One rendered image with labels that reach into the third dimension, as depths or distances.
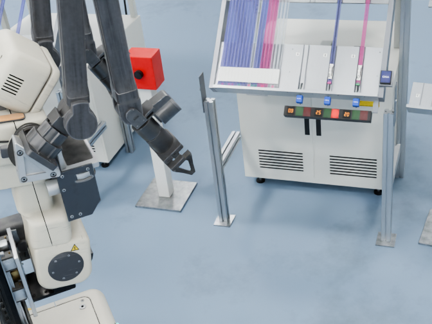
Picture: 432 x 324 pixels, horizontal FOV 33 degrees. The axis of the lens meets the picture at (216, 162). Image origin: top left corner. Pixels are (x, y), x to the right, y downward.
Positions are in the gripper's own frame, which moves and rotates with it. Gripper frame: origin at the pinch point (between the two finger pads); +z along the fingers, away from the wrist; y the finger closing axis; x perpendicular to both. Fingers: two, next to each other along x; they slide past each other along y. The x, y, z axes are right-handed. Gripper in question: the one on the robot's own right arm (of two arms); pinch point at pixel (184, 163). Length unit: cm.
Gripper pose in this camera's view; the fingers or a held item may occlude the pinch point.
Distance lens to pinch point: 196.0
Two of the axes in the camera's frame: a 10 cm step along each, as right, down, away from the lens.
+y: -4.6, -4.5, 7.7
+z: 5.3, 5.5, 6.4
